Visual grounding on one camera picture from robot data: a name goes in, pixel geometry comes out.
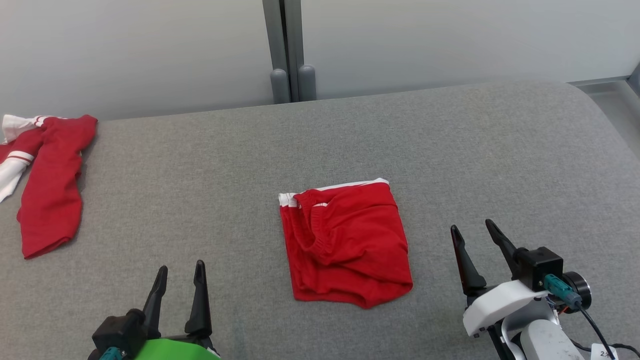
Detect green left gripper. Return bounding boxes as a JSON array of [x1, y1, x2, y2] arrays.
[[132, 259, 222, 360]]

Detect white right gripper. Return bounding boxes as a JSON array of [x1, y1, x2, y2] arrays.
[[450, 218, 553, 338]]

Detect red basketball shorts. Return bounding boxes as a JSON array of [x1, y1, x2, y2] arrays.
[[278, 177, 414, 309]]

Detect red white-striped jersey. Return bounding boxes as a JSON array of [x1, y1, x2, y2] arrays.
[[0, 114, 99, 260]]

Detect grey fabric sofa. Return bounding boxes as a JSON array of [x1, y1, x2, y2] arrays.
[[0, 80, 640, 360]]

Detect grey cylindrical partition foot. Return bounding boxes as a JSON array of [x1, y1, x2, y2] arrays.
[[270, 68, 291, 105], [297, 64, 317, 102]]

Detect right teal-plug camera cable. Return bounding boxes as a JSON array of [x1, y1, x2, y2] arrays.
[[543, 273, 640, 360]]

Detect white cable label tag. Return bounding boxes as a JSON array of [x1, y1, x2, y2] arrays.
[[590, 343, 619, 360]]

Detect grey metal partition post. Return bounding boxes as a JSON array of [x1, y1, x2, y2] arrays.
[[262, 0, 304, 103]]

